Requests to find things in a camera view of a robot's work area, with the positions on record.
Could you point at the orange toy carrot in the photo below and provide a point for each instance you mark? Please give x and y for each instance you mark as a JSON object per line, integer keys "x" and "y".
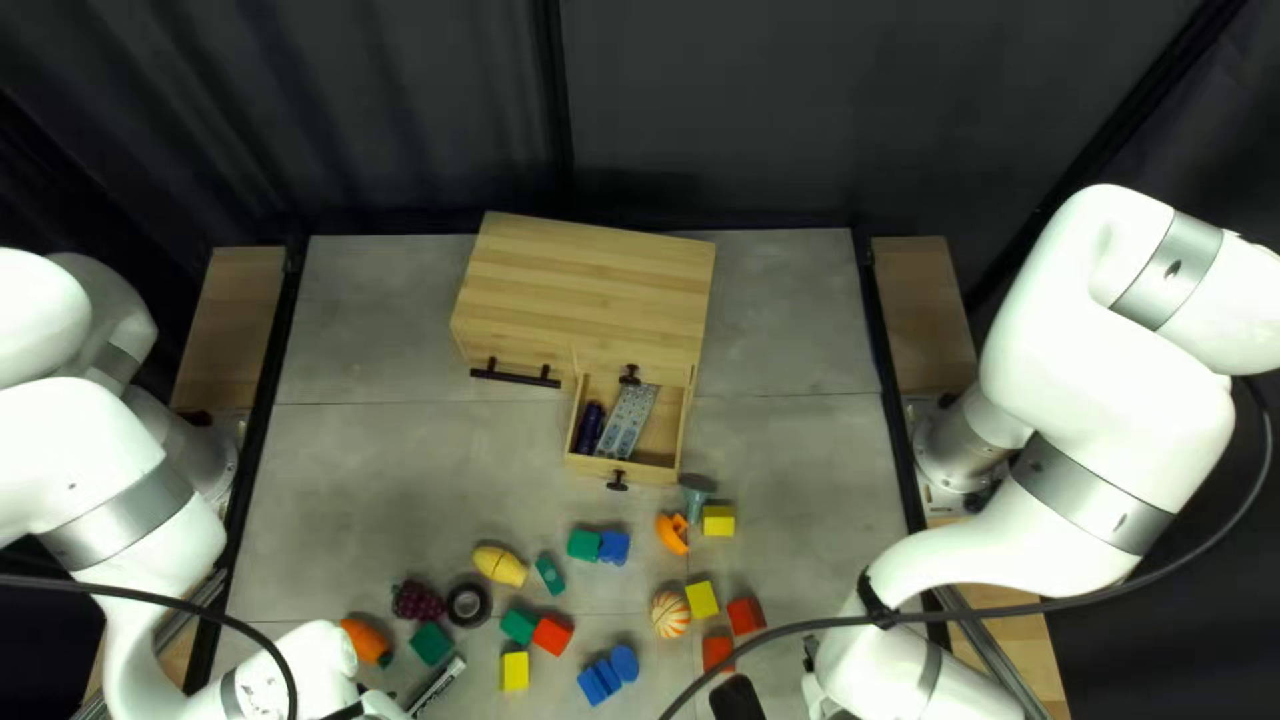
{"x": 362, "y": 640}

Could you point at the purple toy grapes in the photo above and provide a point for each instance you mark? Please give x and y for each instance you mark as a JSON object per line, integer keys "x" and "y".
{"x": 417, "y": 602}

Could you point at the orange striped toy ball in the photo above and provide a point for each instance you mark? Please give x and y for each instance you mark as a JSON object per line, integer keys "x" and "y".
{"x": 670, "y": 615}

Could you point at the orange toy piece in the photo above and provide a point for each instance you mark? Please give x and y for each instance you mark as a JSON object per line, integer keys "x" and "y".
{"x": 672, "y": 535}

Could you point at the blue arch toy block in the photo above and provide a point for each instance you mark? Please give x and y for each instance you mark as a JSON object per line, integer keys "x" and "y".
{"x": 597, "y": 683}

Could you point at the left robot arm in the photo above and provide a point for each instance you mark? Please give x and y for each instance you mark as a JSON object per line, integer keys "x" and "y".
{"x": 90, "y": 450}

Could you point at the blue metal flashlight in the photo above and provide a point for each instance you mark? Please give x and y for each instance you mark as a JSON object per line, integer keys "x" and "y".
{"x": 590, "y": 428}

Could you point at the red toy block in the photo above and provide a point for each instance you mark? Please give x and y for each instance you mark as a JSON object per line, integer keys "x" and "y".
{"x": 718, "y": 652}
{"x": 552, "y": 636}
{"x": 745, "y": 617}

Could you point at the yellow toy block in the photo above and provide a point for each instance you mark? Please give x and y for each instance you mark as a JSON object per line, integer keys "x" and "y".
{"x": 702, "y": 600}
{"x": 719, "y": 522}
{"x": 514, "y": 672}

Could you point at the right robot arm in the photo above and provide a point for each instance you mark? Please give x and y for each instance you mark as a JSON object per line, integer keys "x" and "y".
{"x": 1100, "y": 400}

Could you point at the pale grey remote control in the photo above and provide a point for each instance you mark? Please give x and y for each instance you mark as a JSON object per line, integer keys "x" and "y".
{"x": 628, "y": 420}

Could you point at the black tape roll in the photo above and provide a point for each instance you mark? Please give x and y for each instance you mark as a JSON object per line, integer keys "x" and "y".
{"x": 452, "y": 605}

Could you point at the white marker pen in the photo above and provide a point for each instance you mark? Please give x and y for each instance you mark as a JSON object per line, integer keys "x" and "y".
{"x": 440, "y": 683}

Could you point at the black frame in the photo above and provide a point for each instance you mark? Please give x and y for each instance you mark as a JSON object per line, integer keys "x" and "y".
{"x": 262, "y": 400}

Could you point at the wooden chest of drawers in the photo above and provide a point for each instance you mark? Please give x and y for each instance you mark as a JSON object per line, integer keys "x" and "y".
{"x": 590, "y": 290}

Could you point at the green toy block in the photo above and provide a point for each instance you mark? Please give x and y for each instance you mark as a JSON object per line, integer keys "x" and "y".
{"x": 518, "y": 626}
{"x": 583, "y": 546}
{"x": 432, "y": 645}

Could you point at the round blue toy block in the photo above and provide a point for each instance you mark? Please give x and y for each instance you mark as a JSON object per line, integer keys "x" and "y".
{"x": 626, "y": 663}

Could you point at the yellow toy corn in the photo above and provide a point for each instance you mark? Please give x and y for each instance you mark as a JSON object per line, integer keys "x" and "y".
{"x": 498, "y": 565}

